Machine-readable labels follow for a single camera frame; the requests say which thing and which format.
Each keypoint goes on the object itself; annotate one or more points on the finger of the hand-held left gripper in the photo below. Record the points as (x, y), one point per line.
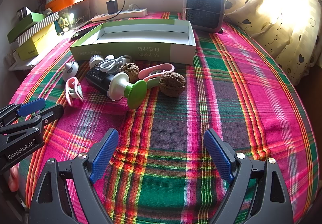
(31, 107)
(50, 113)

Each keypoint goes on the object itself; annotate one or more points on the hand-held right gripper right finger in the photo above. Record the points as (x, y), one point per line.
(218, 156)

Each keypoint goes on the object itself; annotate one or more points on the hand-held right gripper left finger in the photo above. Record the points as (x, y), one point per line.
(105, 156)

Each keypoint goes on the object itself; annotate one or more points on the pink clip with mint disc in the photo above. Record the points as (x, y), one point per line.
(73, 93)

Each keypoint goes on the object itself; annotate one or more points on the white panda face toy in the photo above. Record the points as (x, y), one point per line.
(70, 70)

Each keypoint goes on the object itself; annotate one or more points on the black device with clear end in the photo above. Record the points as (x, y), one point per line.
(96, 80)

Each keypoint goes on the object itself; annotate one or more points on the white round ribbed cap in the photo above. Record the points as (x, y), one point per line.
(96, 61)

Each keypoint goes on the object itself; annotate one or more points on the green and white spool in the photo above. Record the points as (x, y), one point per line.
(137, 93)

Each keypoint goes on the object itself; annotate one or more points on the small white oval gadget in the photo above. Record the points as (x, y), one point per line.
(109, 58)

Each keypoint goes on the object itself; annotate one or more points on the brown walnut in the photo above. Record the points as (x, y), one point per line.
(173, 85)
(130, 70)

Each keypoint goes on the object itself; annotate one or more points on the long pink hook clip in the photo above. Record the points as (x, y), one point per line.
(153, 69)

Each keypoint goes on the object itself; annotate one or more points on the green cardboard box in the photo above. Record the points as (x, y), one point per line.
(130, 51)

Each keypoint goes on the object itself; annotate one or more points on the white side table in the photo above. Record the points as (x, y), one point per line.
(22, 64)

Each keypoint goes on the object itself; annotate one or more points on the plaid blanket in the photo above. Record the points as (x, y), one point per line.
(201, 113)

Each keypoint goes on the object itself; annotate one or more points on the yellow box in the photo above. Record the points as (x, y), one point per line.
(37, 45)

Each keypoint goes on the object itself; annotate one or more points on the striped box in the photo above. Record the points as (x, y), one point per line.
(37, 27)

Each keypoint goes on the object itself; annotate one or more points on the black smartphone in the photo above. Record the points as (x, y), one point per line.
(81, 33)

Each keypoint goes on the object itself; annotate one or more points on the small green label container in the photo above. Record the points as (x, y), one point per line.
(63, 24)

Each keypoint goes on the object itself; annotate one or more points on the dark glass jar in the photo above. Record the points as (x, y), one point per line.
(23, 14)

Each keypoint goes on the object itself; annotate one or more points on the clear acrylic case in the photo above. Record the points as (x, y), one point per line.
(80, 12)

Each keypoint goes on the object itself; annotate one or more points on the cream power strip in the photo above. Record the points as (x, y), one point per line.
(120, 15)

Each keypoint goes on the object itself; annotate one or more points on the black charger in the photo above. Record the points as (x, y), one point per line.
(112, 7)

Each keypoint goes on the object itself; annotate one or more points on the white plug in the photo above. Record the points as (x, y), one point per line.
(131, 7)

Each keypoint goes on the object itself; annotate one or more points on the cream heart print cloth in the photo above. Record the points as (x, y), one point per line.
(276, 25)

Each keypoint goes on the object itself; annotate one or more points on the small grey space heater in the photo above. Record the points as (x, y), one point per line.
(203, 10)

